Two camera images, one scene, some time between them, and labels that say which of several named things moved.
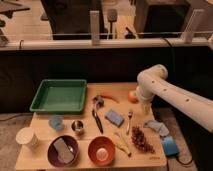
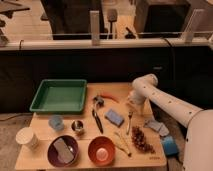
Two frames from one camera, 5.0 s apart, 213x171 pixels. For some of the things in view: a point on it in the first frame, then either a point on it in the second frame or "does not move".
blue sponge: [114, 118] does not move
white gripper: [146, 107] → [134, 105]
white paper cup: [26, 136] does not move
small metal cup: [77, 125] does not move
